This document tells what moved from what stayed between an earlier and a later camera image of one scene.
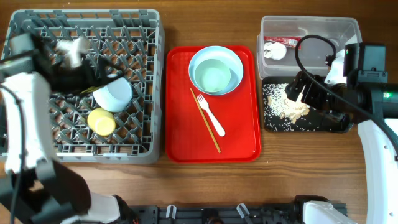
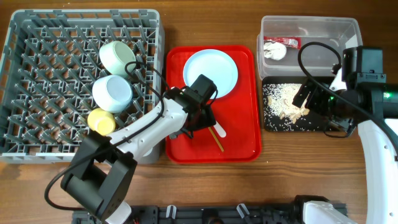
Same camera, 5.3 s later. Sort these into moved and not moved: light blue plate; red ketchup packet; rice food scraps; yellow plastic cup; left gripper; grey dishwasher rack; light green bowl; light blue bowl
Moved: left gripper; light blue plate; light green bowl
Not moved: grey dishwasher rack; red ketchup packet; rice food scraps; yellow plastic cup; light blue bowl
